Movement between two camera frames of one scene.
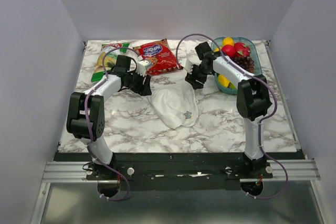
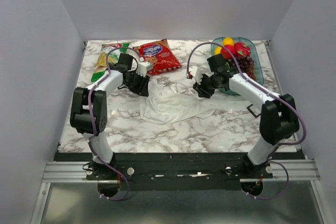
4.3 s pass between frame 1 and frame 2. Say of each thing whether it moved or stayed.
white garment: moved
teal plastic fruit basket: stayed
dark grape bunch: stayed
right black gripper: moved
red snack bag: stayed
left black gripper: stayed
